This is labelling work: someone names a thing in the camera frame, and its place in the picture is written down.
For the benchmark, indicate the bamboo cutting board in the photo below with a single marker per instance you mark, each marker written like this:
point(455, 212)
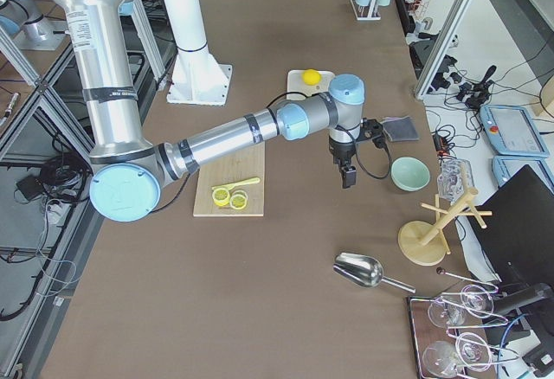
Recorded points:
point(235, 167)

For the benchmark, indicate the wooden mug tree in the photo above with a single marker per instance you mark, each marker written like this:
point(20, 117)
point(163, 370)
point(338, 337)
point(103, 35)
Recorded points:
point(424, 243)

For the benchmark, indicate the clear glass dish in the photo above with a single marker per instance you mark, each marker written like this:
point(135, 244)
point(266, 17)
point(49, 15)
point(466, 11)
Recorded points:
point(456, 176)

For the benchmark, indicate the blue teach pendant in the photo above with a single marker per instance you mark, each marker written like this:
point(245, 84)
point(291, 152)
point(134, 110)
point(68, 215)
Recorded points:
point(511, 132)
point(504, 167)

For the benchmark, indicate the black monitor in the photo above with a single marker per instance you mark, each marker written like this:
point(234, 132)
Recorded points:
point(518, 238)

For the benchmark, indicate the yellow lemon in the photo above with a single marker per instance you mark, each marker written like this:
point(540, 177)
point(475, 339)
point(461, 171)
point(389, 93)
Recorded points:
point(311, 77)

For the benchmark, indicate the lemon slice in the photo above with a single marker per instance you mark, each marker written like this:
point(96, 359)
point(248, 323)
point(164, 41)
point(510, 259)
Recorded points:
point(238, 201)
point(220, 197)

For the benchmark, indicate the mint green bowl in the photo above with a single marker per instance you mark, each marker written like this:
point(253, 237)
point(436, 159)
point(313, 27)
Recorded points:
point(410, 174)

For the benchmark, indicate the cream rabbit tray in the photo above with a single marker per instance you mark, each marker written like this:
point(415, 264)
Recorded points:
point(298, 90)

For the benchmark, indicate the grey folded cloth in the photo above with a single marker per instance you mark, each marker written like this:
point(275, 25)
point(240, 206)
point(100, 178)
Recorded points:
point(400, 129)

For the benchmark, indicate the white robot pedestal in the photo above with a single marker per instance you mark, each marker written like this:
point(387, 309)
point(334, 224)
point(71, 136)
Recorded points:
point(197, 78)

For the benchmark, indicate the yellow plastic knife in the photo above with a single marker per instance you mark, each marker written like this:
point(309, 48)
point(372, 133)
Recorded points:
point(230, 186)

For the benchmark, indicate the aluminium frame post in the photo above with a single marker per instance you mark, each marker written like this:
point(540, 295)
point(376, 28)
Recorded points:
point(453, 20)

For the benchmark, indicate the metal scoop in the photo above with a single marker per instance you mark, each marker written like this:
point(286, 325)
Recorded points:
point(365, 271)

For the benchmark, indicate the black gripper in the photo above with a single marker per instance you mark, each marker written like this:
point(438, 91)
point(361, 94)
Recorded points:
point(341, 152)

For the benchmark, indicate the wine glass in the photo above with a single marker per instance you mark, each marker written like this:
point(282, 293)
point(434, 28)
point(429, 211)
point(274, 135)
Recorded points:
point(477, 301)
point(444, 314)

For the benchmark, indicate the white cup rack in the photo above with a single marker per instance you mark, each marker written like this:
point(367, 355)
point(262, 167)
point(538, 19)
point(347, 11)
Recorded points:
point(366, 13)

